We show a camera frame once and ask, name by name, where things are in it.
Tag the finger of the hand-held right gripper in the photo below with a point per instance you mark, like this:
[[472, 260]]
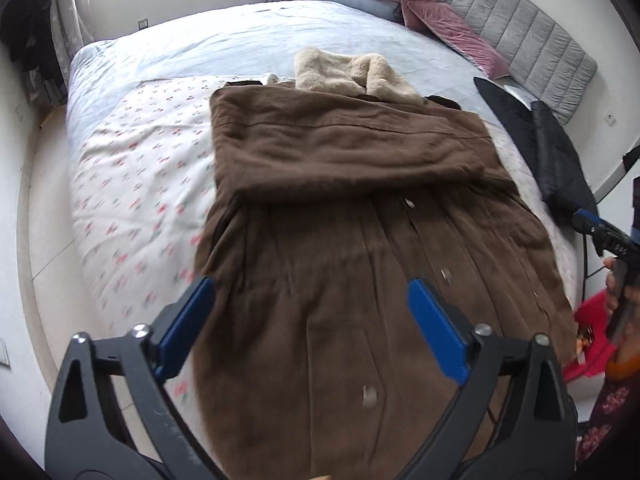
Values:
[[633, 158], [597, 227]]

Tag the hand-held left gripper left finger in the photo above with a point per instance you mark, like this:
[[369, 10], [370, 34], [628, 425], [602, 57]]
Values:
[[184, 327]]

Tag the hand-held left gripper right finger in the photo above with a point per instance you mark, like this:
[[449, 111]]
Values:
[[436, 332]]

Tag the brown coat with fur collar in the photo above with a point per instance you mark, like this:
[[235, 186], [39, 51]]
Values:
[[350, 285]]

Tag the person's right forearm floral sleeve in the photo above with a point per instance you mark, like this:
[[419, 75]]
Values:
[[612, 410]]

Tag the dark hanging clothes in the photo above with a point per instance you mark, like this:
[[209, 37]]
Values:
[[27, 35]]

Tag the person's right hand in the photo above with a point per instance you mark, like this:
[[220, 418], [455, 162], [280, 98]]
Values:
[[612, 285]]

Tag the shiny snack packet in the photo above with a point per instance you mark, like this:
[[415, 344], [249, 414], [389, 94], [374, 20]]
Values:
[[584, 345]]

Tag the black down jacket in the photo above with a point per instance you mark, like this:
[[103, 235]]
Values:
[[560, 160]]

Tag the black cloth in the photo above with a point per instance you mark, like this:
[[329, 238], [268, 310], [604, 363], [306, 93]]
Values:
[[505, 110]]

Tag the grey padded headboard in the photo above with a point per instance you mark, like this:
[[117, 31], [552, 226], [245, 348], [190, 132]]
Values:
[[525, 35]]

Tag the light blue bed sheet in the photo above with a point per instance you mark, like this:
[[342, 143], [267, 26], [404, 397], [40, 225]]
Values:
[[225, 35]]

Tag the light blue folded blanket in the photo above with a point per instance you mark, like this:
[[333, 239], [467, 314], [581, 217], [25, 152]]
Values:
[[355, 5]]

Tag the sheer grey curtain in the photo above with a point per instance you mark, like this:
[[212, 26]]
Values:
[[67, 10]]

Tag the wall socket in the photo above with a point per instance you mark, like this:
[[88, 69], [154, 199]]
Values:
[[143, 23]]

